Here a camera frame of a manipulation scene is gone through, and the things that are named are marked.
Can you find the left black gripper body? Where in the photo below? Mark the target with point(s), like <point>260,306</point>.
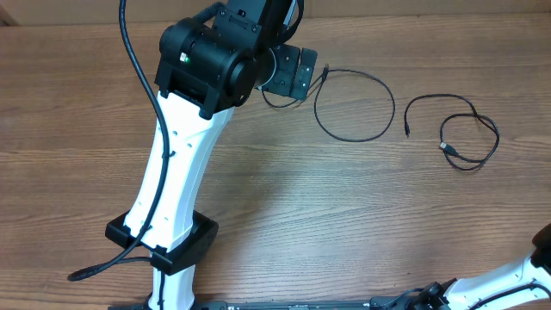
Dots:
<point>286,61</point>

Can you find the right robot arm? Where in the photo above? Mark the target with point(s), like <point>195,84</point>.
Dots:
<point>513,284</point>

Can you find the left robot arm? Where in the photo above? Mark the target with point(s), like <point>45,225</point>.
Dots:
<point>209,65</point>

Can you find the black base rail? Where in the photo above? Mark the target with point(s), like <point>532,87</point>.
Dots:
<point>382,302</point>

